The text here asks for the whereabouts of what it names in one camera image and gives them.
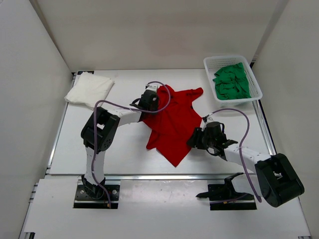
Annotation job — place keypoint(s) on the green t shirt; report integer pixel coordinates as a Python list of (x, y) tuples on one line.
[(231, 83)]

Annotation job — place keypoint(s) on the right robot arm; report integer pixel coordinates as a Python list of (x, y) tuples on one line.
[(274, 178)]

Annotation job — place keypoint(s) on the white plastic basket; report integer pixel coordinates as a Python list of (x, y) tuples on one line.
[(214, 63)]

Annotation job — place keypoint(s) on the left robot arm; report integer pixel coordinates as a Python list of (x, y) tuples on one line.
[(98, 134)]

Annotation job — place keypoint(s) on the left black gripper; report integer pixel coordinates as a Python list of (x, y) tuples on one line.
[(155, 105)]

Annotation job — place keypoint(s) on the red t shirt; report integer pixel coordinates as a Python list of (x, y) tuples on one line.
[(174, 126)]

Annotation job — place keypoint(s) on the aluminium table rail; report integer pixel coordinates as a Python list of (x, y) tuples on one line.
[(166, 176)]

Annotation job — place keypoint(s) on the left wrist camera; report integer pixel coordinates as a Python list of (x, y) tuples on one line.
[(152, 87)]

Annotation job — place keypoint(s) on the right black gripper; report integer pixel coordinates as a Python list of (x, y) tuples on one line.
[(195, 142)]

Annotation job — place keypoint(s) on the white t shirt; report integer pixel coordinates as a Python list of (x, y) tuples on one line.
[(89, 89)]

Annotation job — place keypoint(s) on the blue label sticker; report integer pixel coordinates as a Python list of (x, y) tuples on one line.
[(81, 72)]

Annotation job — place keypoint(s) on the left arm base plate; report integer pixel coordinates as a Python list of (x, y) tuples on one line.
[(85, 200)]

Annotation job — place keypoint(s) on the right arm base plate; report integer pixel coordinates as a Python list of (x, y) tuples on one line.
[(224, 198)]

